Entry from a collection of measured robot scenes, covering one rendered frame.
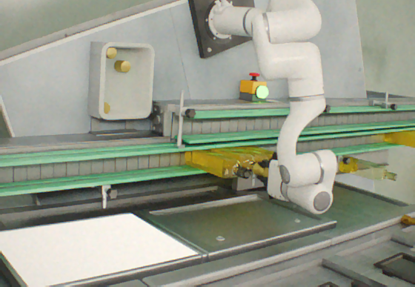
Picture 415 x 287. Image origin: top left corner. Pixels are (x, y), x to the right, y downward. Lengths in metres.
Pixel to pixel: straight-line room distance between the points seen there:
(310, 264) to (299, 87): 0.43
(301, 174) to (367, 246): 0.38
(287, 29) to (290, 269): 0.57
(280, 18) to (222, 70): 0.62
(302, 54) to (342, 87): 1.18
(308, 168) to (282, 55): 0.26
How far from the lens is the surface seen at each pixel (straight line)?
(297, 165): 1.20
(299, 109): 1.20
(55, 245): 1.23
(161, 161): 1.59
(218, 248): 1.24
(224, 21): 1.72
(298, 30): 1.28
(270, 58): 1.19
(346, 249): 1.40
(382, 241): 1.55
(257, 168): 1.49
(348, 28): 2.36
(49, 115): 1.54
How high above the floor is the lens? 2.17
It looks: 51 degrees down
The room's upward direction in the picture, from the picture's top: 106 degrees clockwise
